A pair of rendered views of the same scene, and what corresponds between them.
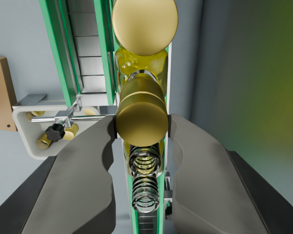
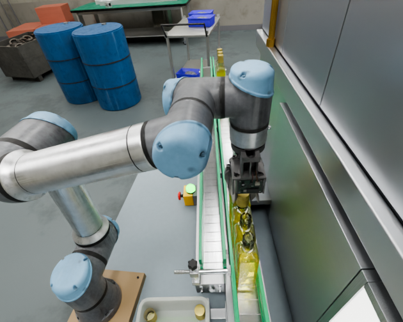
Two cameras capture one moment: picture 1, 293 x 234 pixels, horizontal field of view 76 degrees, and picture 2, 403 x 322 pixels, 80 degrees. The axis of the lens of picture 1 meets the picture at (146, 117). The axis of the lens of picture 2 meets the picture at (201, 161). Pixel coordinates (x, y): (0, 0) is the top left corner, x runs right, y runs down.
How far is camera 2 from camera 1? 63 cm
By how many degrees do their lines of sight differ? 78
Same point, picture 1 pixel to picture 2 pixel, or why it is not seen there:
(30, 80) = (154, 293)
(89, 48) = (210, 247)
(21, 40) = (161, 264)
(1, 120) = not seen: outside the picture
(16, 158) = not seen: outside the picture
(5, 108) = (126, 314)
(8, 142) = not seen: outside the picture
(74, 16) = (205, 233)
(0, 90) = (132, 296)
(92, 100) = (208, 279)
